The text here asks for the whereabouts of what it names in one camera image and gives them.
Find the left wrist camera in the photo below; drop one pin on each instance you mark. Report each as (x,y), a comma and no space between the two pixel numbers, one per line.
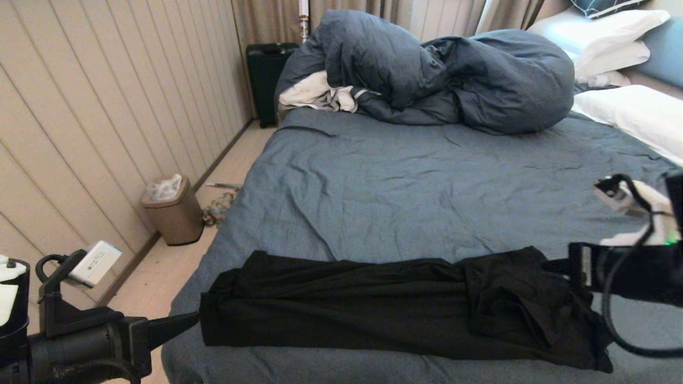
(96,261)

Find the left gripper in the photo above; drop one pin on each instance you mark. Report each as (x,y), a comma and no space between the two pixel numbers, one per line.
(90,346)

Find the black suitcase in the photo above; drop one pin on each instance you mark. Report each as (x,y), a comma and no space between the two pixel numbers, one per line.
(264,77)

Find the blue padded headboard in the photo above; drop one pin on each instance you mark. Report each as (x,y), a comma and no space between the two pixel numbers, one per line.
(664,50)

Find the thin metal rod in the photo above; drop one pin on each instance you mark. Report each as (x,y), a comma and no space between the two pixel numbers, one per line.
(224,186)

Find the large white pillow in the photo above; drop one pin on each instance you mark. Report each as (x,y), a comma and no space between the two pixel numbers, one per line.
(597,29)

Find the dark patterned cushion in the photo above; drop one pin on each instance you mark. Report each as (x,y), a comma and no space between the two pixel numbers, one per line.
(603,6)

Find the flat white pillow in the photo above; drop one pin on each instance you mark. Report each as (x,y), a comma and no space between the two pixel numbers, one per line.
(613,58)

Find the white sheer curtain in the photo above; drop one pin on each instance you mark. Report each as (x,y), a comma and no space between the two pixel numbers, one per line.
(443,17)

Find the long white pillow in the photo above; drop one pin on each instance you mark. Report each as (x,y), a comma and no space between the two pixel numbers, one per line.
(635,114)

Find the black printed t-shirt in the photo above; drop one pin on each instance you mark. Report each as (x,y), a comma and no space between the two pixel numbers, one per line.
(373,309)

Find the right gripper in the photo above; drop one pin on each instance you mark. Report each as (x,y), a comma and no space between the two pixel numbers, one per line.
(640,272)

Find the bronze trash bin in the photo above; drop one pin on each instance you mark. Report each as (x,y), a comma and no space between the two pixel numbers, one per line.
(179,217)

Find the teal patterned cloth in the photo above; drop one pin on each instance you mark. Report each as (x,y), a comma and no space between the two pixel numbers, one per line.
(219,209)

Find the crumpled dark blue duvet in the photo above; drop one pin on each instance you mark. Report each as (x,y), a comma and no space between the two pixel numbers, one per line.
(480,77)

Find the bed with blue sheet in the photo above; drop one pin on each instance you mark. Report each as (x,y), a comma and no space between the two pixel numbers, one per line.
(427,186)

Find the white lamp pole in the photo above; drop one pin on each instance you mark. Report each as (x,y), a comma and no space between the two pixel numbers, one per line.
(303,15)

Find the clear plastic bin bag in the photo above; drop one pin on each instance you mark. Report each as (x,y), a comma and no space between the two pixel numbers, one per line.
(164,188)

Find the small white pillow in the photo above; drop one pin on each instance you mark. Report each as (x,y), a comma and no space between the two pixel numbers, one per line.
(603,79)

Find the beige curtain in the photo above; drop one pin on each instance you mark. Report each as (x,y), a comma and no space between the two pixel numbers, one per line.
(267,20)
(507,14)

